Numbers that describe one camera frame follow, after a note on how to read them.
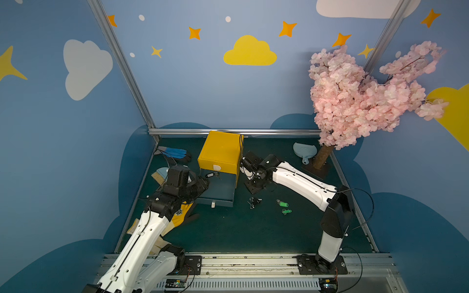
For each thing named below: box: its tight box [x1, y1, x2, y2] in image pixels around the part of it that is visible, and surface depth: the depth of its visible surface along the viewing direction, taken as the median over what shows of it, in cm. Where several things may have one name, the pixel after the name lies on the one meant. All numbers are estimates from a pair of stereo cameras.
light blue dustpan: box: [293, 142, 318, 165], surface depth 119 cm
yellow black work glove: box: [171, 201, 194, 228], surface depth 87 cm
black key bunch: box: [246, 197, 263, 210], surface depth 95 cm
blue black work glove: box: [153, 145, 192, 165], surface depth 113 cm
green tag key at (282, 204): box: [276, 198, 289, 208], surface depth 95 cm
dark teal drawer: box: [194, 169, 236, 209], surface depth 93 cm
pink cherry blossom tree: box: [308, 40, 449, 170], surface depth 67 cm
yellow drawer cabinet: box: [197, 130, 245, 189], surface depth 86 cm
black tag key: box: [205, 171, 220, 179], surface depth 95 cm
